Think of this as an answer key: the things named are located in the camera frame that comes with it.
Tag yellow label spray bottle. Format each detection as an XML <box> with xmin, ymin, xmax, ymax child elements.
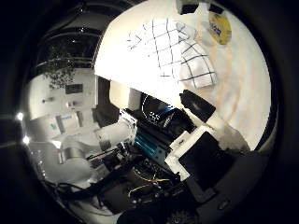
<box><xmin>200</xmin><ymin>10</ymin><xmax>234</xmax><ymax>47</ymax></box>

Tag white checkered cloth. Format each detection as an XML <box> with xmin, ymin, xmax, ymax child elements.
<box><xmin>125</xmin><ymin>18</ymin><xmax>218</xmax><ymax>91</ymax></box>

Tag black blue actuator housing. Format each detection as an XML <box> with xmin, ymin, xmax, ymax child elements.
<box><xmin>124</xmin><ymin>92</ymin><xmax>195</xmax><ymax>175</ymax></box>

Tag dark leafy plant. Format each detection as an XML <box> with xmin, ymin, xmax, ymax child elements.
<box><xmin>43</xmin><ymin>46</ymin><xmax>78</xmax><ymax>90</ymax></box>

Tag thin yellow wire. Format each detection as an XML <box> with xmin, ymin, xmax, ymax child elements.
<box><xmin>128</xmin><ymin>175</ymin><xmax>172</xmax><ymax>199</ymax></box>

